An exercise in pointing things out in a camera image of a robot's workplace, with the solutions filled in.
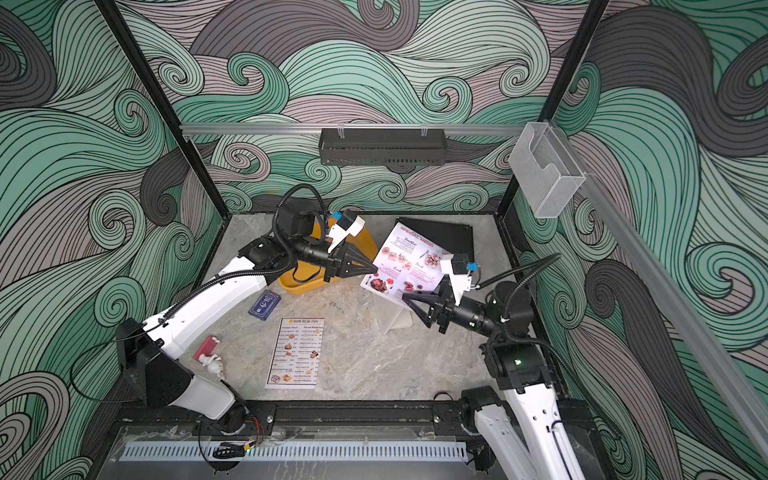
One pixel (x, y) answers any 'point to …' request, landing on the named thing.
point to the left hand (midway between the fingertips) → (375, 266)
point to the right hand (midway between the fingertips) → (408, 293)
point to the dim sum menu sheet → (295, 360)
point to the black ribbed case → (452, 237)
